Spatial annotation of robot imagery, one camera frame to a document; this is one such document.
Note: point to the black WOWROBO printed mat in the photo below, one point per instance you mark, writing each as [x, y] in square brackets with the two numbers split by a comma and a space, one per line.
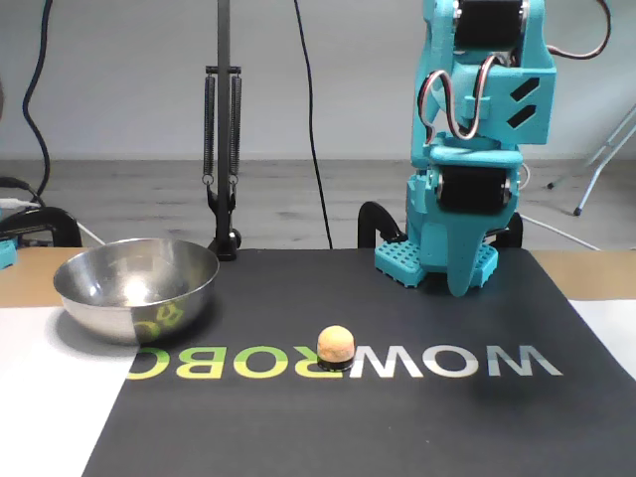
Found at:
[348, 437]

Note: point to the cork coloured ball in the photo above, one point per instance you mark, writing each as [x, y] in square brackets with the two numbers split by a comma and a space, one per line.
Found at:
[336, 343]

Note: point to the large white paper sheet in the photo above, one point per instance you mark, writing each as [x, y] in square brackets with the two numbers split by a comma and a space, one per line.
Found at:
[49, 422]

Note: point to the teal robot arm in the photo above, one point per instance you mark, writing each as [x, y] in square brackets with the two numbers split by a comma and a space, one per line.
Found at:
[437, 30]

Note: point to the teal moving gripper finger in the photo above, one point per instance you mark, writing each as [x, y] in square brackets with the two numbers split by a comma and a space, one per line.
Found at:
[497, 228]

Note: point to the black table clamp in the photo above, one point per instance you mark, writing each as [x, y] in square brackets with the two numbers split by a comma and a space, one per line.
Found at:
[516, 231]
[59, 218]
[370, 218]

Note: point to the teal second robot arm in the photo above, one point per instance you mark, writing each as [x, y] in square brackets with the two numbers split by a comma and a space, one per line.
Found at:
[6, 253]

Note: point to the teal fixed gripper finger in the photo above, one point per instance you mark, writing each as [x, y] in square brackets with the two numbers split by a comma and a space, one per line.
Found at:
[457, 258]

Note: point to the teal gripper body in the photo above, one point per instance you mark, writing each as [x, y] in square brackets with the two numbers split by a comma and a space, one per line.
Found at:
[469, 191]

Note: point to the teal robot base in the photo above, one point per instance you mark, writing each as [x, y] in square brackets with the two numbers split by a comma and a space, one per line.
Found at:
[397, 258]

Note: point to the white metal folding stand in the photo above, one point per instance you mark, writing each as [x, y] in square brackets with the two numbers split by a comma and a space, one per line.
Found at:
[593, 174]

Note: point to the metal bowl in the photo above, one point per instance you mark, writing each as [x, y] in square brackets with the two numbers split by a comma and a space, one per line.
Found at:
[124, 278]

